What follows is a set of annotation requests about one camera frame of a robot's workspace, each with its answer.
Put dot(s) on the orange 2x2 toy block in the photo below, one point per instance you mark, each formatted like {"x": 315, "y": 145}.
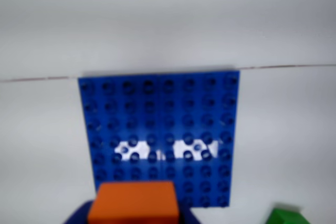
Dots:
{"x": 134, "y": 203}

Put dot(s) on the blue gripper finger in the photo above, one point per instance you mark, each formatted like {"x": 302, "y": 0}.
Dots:
{"x": 78, "y": 214}
{"x": 187, "y": 217}

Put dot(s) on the blue 8x8 stud baseplate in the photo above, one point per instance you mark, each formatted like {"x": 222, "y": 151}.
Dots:
{"x": 157, "y": 108}

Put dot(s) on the green 2x4 toy block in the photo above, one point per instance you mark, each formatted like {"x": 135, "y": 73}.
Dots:
{"x": 286, "y": 216}

